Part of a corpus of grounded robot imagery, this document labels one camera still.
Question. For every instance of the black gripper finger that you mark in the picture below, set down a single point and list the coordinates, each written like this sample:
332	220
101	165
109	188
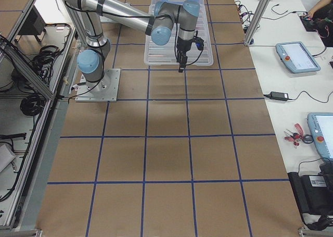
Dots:
184	61
180	69

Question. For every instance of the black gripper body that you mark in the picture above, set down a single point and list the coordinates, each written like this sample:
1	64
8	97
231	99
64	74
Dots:
182	46

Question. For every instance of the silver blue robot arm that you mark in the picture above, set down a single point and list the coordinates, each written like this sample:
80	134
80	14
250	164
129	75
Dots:
158	26

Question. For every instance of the clear plastic storage box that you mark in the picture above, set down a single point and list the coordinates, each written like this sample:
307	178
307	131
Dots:
156	55

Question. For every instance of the black device box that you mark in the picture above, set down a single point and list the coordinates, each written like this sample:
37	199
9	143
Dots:
313	194

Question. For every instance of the black power adapter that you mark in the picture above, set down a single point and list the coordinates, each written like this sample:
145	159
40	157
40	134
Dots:
278	96

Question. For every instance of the upper teach pendant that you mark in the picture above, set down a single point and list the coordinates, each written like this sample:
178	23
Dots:
296	57

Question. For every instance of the teach pendant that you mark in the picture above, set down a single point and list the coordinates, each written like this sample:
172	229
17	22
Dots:
296	57
320	126

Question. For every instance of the lower teach pendant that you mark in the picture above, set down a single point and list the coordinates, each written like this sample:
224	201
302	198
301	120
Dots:
320	126

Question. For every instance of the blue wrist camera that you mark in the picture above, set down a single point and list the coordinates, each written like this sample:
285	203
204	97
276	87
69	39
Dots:
199	42

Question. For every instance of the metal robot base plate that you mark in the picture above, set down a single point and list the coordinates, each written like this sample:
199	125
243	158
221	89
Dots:
105	91

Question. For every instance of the aluminium frame post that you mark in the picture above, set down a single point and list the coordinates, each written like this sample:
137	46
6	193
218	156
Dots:
260	9

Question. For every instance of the aluminium side rail frame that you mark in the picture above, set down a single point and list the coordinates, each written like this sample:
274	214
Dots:
36	40

